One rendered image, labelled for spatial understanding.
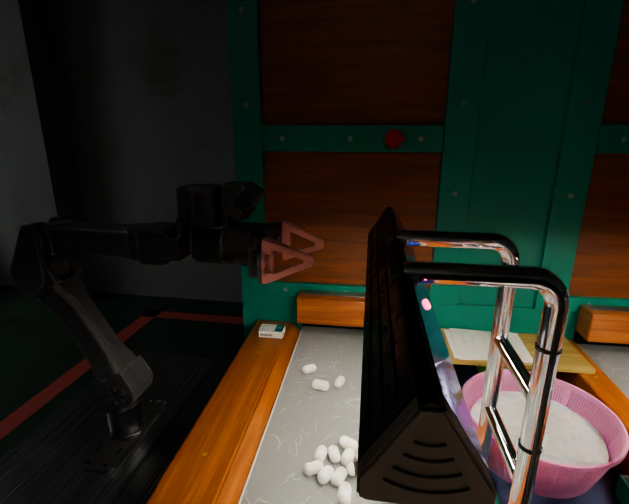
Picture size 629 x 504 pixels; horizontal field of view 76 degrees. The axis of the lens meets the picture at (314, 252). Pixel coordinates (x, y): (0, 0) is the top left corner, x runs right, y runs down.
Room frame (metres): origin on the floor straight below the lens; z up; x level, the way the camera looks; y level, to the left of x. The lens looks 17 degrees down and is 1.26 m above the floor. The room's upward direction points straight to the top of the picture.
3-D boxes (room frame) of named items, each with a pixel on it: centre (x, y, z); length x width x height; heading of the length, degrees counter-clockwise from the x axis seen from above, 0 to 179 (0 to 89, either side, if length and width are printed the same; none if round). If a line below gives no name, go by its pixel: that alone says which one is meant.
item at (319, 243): (0.66, 0.03, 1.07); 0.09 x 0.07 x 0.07; 80
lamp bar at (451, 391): (0.49, -0.11, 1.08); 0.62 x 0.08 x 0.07; 172
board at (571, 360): (0.84, -0.44, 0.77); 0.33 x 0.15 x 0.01; 82
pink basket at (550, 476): (0.62, -0.41, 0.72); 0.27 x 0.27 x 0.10
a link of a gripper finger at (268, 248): (0.59, 0.04, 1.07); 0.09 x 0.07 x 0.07; 80
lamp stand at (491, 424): (0.48, -0.19, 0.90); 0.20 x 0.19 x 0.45; 172
